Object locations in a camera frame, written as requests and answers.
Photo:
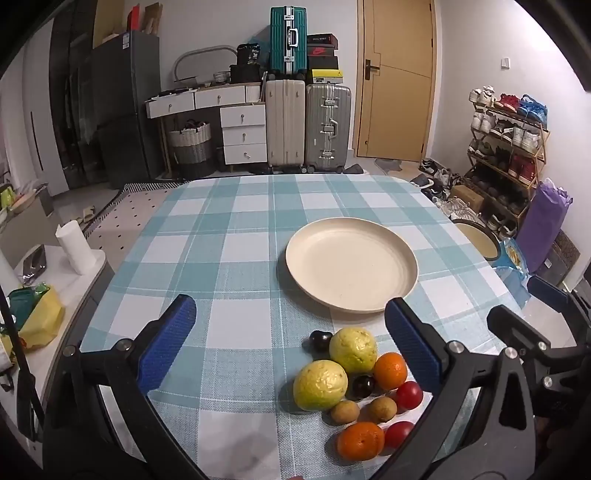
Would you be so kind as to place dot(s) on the yellow-green guava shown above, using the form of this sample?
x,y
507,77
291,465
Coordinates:
x,y
318,385

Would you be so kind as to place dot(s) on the dark-rimmed round tray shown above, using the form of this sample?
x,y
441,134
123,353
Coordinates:
x,y
475,237

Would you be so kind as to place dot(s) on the beige suitcase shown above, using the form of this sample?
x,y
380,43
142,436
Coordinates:
x,y
285,124

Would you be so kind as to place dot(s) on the purple bag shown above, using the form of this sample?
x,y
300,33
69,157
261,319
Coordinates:
x,y
542,226

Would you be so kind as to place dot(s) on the cream round plate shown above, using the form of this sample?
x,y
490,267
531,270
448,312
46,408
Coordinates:
x,y
351,263

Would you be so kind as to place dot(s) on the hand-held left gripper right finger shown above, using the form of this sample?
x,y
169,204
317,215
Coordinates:
x,y
411,344

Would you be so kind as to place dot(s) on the dotted white rug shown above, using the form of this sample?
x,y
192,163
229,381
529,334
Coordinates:
x,y
134,207

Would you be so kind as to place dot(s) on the dark grey fridge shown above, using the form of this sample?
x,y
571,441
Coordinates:
x,y
127,106

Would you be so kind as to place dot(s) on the red tomato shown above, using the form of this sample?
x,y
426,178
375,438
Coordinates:
x,y
410,395
397,434

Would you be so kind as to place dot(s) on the wooden door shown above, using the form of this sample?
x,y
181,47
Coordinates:
x,y
397,78

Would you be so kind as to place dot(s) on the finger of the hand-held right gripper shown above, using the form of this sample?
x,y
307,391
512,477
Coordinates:
x,y
549,294
515,327

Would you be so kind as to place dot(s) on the stack of shoe boxes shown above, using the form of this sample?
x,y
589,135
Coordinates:
x,y
323,57

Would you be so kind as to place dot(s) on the white oval frame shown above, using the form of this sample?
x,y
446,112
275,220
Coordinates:
x,y
203,50

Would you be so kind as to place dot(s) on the teal checked tablecloth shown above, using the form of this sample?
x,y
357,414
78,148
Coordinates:
x,y
231,258

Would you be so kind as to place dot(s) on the black bag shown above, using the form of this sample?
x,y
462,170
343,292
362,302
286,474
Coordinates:
x,y
248,54

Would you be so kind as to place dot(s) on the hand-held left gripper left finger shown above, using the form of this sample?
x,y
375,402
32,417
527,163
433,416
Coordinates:
x,y
168,344

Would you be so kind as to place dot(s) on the orange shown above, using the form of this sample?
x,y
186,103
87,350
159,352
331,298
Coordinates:
x,y
360,441
390,371

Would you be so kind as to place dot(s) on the yellow guava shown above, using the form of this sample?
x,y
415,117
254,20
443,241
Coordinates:
x,y
353,350

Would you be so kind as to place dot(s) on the cardboard box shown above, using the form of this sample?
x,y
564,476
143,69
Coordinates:
x,y
466,197

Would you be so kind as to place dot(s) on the blue packet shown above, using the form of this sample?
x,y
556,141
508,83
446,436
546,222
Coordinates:
x,y
512,267

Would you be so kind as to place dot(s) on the white drawer unit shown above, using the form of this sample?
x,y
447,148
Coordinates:
x,y
244,134

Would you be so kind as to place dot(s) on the black glass cabinet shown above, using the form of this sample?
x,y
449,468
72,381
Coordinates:
x,y
69,92

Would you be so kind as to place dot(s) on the wooden shoe rack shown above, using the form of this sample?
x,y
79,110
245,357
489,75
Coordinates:
x,y
508,152

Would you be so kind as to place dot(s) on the grey door mat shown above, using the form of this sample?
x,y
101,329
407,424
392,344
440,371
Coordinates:
x,y
392,165

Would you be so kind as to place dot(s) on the brown kiwi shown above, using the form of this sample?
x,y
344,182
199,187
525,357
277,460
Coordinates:
x,y
345,412
382,409

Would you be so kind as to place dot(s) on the white desk with drawers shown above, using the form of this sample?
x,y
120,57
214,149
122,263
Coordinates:
x,y
203,98

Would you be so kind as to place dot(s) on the dark plum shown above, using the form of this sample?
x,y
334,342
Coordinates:
x,y
319,342
363,386

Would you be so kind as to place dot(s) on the yellow plastic bag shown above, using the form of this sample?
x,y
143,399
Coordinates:
x,y
44,323

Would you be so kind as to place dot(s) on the white side table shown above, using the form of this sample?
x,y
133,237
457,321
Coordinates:
x,y
60,286

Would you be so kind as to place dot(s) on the pile of shoes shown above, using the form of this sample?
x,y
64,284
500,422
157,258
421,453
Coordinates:
x,y
438,180

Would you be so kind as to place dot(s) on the teal suitcase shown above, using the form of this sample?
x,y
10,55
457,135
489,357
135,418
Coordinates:
x,y
282,41

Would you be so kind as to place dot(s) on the woven laundry basket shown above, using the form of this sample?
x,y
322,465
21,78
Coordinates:
x,y
190,147

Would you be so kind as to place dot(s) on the silver suitcase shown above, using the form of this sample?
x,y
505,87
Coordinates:
x,y
328,124

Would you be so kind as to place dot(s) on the paper towel roll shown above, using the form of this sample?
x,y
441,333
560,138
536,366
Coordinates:
x,y
76,247

